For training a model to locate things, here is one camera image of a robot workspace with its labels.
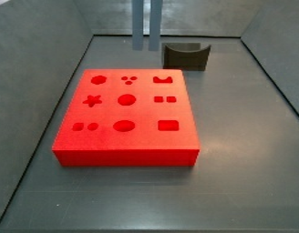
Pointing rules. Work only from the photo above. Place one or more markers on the dark curved-top block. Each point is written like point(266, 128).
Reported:
point(185, 56)

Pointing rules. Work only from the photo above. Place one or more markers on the grey-blue gripper finger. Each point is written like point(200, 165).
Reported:
point(137, 24)
point(155, 17)

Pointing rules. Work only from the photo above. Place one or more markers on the red shape-sorter block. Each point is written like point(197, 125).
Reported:
point(128, 119)

